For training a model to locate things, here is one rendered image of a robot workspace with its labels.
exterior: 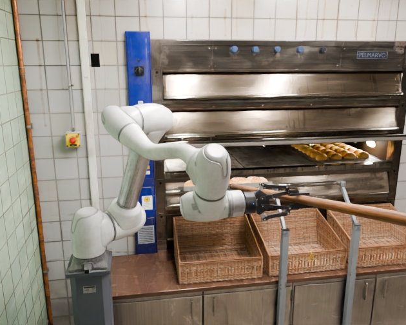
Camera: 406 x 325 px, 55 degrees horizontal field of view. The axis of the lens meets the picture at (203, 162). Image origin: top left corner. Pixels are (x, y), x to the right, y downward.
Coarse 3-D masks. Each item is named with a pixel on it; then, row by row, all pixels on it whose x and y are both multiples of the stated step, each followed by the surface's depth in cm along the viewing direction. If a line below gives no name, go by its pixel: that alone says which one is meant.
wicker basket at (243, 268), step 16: (176, 224) 287; (192, 224) 288; (208, 224) 290; (224, 224) 292; (240, 224) 294; (176, 240) 264; (192, 240) 289; (224, 240) 292; (240, 240) 293; (176, 256) 268; (192, 256) 284; (208, 256) 283; (224, 256) 283; (240, 256) 284; (256, 256) 265; (192, 272) 262; (208, 272) 250; (224, 272) 252; (240, 272) 254; (256, 272) 255
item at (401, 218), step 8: (232, 184) 222; (264, 192) 167; (272, 192) 159; (288, 200) 143; (296, 200) 135; (304, 200) 129; (312, 200) 124; (320, 200) 119; (328, 200) 115; (328, 208) 114; (336, 208) 109; (344, 208) 105; (352, 208) 101; (360, 208) 98; (368, 208) 95; (376, 208) 92; (360, 216) 98; (368, 216) 94; (376, 216) 91; (384, 216) 88; (392, 216) 85; (400, 216) 83; (400, 224) 84
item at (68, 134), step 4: (68, 132) 256; (72, 132) 256; (76, 132) 256; (80, 132) 257; (68, 136) 256; (72, 136) 256; (80, 136) 257; (68, 140) 256; (76, 140) 257; (80, 140) 258; (68, 144) 257; (72, 144) 257; (76, 144) 258; (80, 144) 258
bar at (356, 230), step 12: (168, 192) 245; (180, 192) 246; (276, 204) 252; (360, 228) 249; (288, 240) 242; (348, 264) 258; (348, 276) 259; (348, 288) 259; (348, 300) 261; (348, 312) 263; (276, 324) 259; (348, 324) 266
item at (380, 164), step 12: (240, 168) 293; (252, 168) 293; (264, 168) 293; (276, 168) 294; (288, 168) 295; (300, 168) 297; (312, 168) 299; (324, 168) 301; (336, 168) 302; (348, 168) 304; (360, 168) 306
